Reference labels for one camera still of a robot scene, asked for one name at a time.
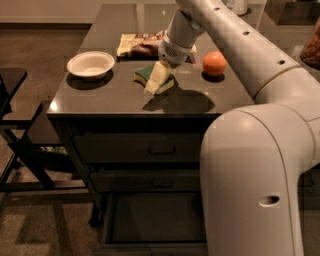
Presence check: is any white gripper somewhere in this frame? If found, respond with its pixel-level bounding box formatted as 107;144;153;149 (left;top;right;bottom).
145;35;191;94

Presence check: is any green and yellow sponge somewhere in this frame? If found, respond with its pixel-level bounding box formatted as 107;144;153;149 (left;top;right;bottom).
134;65;174;95

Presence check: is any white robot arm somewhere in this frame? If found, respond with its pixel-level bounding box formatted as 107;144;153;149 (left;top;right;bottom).
159;0;320;256

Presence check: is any dark top left drawer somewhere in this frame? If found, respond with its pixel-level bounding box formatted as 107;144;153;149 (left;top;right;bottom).
73;133;201;163

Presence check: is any dark middle left drawer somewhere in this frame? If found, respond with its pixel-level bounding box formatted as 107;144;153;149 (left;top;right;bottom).
90;169;200;192

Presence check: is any open dark bottom drawer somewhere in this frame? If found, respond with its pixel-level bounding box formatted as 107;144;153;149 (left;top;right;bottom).
93;192;208;256

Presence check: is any dark middle right drawer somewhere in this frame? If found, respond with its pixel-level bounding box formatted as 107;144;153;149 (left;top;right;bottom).
298;169;320;195

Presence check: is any brown chip bag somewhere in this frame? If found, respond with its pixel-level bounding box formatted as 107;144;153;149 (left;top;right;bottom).
116;29;198;59

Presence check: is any orange fruit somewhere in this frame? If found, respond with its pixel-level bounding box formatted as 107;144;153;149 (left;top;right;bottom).
202;51;227;77

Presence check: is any white paper bowl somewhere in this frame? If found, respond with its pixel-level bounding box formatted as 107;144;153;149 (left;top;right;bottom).
67;51;115;80

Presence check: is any jar of nuts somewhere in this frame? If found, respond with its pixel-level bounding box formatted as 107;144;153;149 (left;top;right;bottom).
300;17;320;70

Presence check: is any black chair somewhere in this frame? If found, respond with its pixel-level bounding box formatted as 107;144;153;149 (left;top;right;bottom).
0;67;88;214

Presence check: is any dark drawer cabinet frame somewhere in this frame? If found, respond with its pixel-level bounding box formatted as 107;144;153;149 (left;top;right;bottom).
49;104;319;232

